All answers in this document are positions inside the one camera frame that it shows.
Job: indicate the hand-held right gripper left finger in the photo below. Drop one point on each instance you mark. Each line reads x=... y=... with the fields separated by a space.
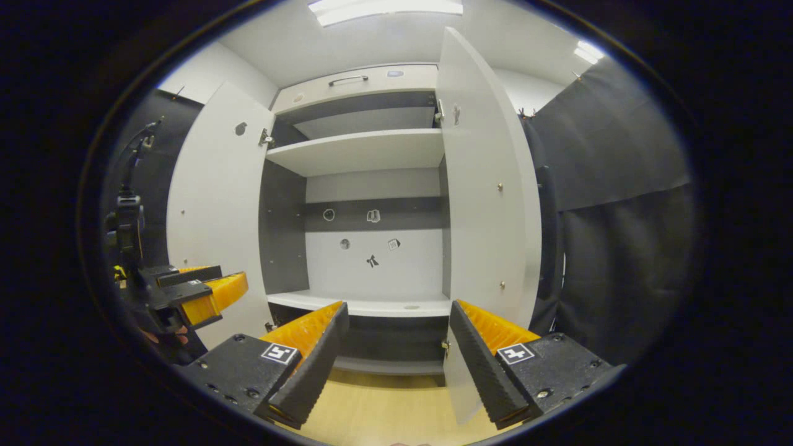
x=313 y=378

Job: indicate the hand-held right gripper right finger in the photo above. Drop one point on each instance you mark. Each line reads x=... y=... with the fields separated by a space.
x=486 y=378

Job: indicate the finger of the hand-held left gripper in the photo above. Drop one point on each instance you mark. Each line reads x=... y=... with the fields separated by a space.
x=217 y=297
x=186 y=275

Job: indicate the beige cabinet door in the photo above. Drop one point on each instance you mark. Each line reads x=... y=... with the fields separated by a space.
x=489 y=217
x=217 y=217

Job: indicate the beige double-door shoe cabinet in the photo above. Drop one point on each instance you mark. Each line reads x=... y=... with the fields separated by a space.
x=372 y=272

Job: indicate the white cabinet shelf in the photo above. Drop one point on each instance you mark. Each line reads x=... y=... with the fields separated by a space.
x=372 y=305

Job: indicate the beige cabinet shelf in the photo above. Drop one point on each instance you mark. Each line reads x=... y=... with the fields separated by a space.
x=365 y=152

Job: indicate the beige cabinet drawer front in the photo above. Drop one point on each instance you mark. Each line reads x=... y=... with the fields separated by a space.
x=372 y=87

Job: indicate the long ceiling light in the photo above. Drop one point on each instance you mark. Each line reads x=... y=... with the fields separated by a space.
x=384 y=9

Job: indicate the small ceiling light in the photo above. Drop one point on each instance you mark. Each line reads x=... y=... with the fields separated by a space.
x=588 y=51

